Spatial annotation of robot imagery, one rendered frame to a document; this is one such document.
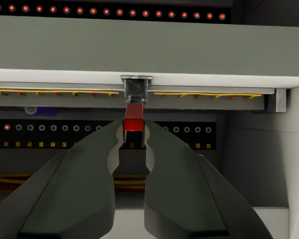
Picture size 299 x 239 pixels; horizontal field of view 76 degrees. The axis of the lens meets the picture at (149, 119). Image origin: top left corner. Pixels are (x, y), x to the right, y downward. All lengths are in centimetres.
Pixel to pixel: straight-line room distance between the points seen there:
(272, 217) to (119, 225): 18
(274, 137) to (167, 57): 19
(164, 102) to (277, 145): 16
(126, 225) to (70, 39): 20
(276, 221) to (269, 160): 7
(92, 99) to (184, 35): 13
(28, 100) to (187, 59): 19
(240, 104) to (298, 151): 8
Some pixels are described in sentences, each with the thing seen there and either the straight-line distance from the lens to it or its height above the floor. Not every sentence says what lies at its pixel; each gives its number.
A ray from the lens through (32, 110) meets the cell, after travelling 30.
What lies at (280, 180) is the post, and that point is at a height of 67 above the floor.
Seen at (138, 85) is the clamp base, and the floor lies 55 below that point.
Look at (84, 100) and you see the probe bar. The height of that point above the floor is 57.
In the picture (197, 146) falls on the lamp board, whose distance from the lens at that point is 37.
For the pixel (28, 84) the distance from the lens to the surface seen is 25.
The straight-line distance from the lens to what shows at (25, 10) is 39.
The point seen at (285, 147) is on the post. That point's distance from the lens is 29.
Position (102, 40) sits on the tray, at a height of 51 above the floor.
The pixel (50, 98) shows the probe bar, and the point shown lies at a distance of 26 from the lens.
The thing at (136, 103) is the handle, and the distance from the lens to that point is 16.
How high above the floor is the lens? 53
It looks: 16 degrees up
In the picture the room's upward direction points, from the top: 178 degrees counter-clockwise
